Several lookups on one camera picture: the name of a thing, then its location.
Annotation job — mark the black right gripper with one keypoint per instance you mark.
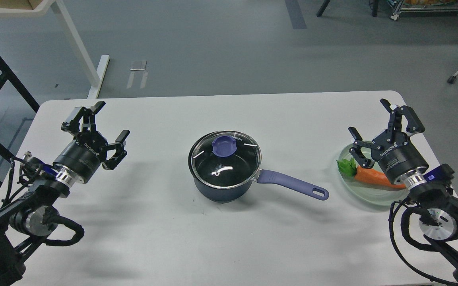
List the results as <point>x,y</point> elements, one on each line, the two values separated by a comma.
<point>392,149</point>

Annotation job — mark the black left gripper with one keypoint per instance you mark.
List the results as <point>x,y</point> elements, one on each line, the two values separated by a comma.
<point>89,148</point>

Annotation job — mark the glass lid with blue knob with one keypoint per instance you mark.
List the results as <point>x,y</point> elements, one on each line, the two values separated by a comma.
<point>224,159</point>

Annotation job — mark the blue saucepan with handle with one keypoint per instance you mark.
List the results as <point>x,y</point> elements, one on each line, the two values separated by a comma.
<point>262,177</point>

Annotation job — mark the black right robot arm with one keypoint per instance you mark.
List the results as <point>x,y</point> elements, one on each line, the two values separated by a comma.
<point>430,219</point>

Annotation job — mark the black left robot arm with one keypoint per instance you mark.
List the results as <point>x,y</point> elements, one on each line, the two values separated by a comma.
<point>28,218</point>

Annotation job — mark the orange toy carrot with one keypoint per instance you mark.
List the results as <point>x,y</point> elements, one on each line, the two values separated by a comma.
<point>369,176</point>

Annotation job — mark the black chair legs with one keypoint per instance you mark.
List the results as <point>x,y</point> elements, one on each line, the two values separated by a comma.
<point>349,7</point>

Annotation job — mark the metal wheeled cart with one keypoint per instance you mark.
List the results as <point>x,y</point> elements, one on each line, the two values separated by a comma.
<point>430,6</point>

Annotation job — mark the white desk frame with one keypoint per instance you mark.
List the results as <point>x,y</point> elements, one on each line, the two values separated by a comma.
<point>49,50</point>

